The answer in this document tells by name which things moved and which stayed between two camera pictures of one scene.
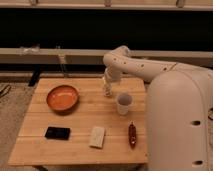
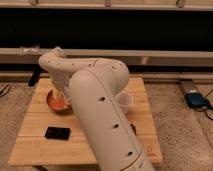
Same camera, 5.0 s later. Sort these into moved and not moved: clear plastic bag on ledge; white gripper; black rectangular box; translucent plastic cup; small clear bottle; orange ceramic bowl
Moved: small clear bottle; white gripper
Not moved: orange ceramic bowl; clear plastic bag on ledge; translucent plastic cup; black rectangular box
